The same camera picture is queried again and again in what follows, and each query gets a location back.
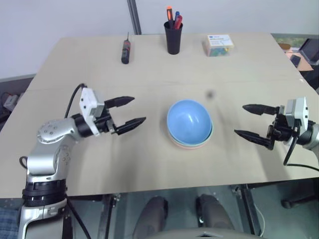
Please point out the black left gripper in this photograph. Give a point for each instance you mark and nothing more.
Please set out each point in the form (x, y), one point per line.
(104, 122)

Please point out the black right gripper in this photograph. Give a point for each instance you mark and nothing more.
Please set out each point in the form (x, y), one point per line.
(281, 130)

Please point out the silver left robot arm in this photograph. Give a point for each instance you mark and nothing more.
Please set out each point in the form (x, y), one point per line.
(49, 129)

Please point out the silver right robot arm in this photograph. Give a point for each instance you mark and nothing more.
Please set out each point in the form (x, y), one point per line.
(314, 135)

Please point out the blue bowl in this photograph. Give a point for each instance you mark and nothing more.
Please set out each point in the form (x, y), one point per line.
(189, 122)

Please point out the pink bowl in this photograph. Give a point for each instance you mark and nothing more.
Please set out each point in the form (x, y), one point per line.
(187, 148)

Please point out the black screwdriver with red band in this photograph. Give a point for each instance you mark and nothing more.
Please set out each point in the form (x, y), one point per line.
(125, 53)

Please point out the black phone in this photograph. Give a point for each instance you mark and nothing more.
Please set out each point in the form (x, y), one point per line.
(295, 61)

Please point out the brown side desk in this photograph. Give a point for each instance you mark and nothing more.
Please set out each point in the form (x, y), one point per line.
(305, 66)

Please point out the metal table leg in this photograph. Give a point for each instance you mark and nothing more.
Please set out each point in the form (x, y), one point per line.
(249, 209)
(108, 216)

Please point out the black chair base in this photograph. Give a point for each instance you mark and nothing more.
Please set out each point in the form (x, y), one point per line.
(297, 200)

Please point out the black pen cup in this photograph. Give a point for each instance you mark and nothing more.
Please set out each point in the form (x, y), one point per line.
(173, 39)

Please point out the clear box of push pins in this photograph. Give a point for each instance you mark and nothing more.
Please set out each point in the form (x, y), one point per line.
(218, 46)

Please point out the dark tablet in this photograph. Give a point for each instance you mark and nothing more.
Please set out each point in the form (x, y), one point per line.
(311, 51)

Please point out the dark rounded shape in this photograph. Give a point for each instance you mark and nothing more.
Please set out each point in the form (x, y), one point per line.
(152, 214)
(214, 211)

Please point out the blue pen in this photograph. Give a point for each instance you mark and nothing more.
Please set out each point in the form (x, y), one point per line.
(177, 14)

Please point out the black tripod stand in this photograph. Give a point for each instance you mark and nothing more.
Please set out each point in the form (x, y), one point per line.
(66, 224)

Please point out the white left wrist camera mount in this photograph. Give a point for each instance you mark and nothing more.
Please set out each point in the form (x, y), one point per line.
(87, 99)

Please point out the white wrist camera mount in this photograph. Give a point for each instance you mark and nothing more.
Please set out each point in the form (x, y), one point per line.
(299, 109)
(87, 99)

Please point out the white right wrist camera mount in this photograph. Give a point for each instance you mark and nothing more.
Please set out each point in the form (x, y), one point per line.
(299, 109)

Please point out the grey metal post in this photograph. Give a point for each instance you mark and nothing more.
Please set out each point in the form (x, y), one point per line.
(134, 17)

